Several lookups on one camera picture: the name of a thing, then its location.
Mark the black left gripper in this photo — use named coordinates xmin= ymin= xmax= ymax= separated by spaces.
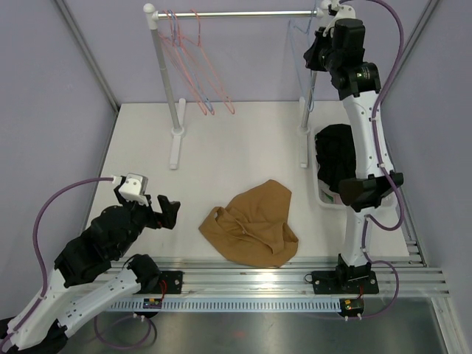
xmin=114 ymin=186 xmax=180 ymax=258

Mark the blue hanger with brown top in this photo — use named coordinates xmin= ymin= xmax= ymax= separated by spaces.
xmin=287 ymin=1 xmax=317 ymax=112

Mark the black tank top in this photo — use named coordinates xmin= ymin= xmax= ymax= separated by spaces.
xmin=315 ymin=124 xmax=356 ymax=193

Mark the brown tank top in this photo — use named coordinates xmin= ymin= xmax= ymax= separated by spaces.
xmin=199 ymin=179 xmax=299 ymax=268

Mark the pink hanger with black top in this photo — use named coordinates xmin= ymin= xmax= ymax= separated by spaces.
xmin=181 ymin=9 xmax=235 ymax=115

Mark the pink hanger with grey top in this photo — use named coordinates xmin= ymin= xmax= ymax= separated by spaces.
xmin=162 ymin=10 xmax=212 ymax=115

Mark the pink wire hanger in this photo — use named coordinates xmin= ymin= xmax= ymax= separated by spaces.
xmin=170 ymin=10 xmax=217 ymax=116

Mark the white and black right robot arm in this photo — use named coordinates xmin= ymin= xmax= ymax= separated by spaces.
xmin=304 ymin=18 xmax=404 ymax=294

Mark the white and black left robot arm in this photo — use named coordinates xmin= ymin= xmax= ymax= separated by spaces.
xmin=1 ymin=192 xmax=181 ymax=353

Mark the white and metal clothes rack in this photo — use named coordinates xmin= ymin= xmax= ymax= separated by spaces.
xmin=143 ymin=3 xmax=320 ymax=170

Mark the white plastic basket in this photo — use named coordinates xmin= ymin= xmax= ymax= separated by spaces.
xmin=311 ymin=126 xmax=394 ymax=213

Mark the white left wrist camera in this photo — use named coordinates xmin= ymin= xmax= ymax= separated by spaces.
xmin=111 ymin=173 xmax=150 ymax=206

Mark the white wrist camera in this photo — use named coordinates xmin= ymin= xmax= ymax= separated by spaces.
xmin=111 ymin=173 xmax=150 ymax=206
xmin=323 ymin=1 xmax=357 ymax=37

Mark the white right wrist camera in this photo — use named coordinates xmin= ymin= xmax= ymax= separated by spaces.
xmin=323 ymin=1 xmax=357 ymax=37

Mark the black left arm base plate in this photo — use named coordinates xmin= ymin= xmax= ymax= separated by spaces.
xmin=147 ymin=271 xmax=184 ymax=295

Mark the right aluminium frame post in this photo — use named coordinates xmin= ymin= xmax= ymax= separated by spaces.
xmin=373 ymin=0 xmax=442 ymax=113

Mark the aluminium frame post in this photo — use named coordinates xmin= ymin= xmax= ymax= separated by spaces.
xmin=373 ymin=0 xmax=442 ymax=113
xmin=51 ymin=0 xmax=120 ymax=114

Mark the white slotted cable duct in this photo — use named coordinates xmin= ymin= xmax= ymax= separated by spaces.
xmin=108 ymin=298 xmax=341 ymax=313

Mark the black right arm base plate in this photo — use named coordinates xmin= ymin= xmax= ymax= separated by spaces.
xmin=304 ymin=271 xmax=380 ymax=295

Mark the left aluminium frame post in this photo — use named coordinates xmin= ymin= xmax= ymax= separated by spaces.
xmin=51 ymin=0 xmax=120 ymax=114

